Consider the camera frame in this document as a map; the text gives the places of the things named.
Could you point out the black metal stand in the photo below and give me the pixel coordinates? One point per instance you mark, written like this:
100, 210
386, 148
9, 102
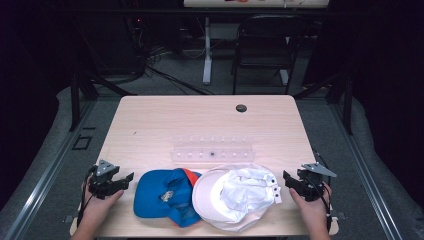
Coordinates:
75, 100
348, 106

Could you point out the dark equipment with red light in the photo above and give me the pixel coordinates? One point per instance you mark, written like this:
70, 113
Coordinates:
137, 21

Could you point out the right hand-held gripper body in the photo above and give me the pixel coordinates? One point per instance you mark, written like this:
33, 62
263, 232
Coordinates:
310, 186

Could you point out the blue cap with orange trim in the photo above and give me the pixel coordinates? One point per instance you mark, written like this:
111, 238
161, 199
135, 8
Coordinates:
156, 196

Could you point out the person's left hand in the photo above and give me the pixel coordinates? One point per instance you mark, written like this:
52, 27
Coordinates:
96, 208

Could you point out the dark round table grommet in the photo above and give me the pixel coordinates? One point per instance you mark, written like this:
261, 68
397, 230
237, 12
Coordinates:
241, 108

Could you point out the grey tape strip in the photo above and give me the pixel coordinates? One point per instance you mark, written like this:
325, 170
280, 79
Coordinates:
70, 219
339, 215

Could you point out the white desk leg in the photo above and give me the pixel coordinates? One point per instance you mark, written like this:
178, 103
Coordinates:
284, 77
207, 66

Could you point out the black folding chair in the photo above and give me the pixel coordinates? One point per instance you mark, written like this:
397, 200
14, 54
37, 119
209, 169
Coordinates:
266, 46

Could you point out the aluminium floor rail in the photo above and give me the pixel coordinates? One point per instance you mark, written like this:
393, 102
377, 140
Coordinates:
363, 180
43, 180

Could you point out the clear acrylic rack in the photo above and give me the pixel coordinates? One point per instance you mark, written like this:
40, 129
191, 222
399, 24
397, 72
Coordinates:
213, 150

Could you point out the person's right hand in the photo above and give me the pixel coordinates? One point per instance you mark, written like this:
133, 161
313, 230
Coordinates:
316, 211

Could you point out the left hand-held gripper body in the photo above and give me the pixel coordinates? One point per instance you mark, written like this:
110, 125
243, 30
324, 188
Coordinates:
101, 183

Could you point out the white cap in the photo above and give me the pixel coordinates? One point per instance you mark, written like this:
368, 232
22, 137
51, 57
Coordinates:
240, 196

